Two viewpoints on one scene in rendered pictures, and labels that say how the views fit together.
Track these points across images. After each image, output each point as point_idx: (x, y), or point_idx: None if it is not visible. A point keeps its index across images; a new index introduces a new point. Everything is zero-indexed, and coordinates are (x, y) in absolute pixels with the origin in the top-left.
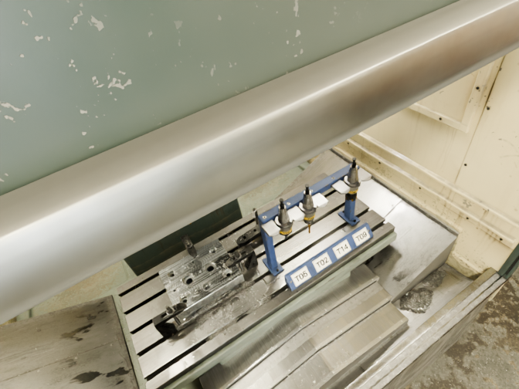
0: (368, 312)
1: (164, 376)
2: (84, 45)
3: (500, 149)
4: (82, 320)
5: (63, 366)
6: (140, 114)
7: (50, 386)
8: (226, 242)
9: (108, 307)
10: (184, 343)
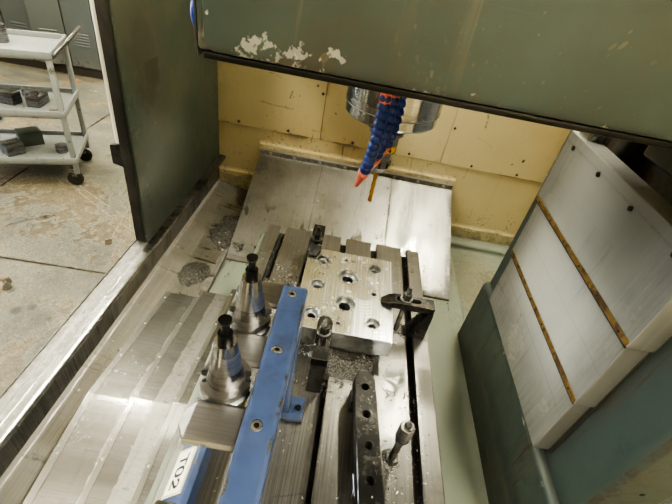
0: None
1: (271, 236)
2: None
3: None
4: (424, 260)
5: (378, 230)
6: None
7: (364, 216)
8: (394, 382)
9: (430, 289)
10: (284, 260)
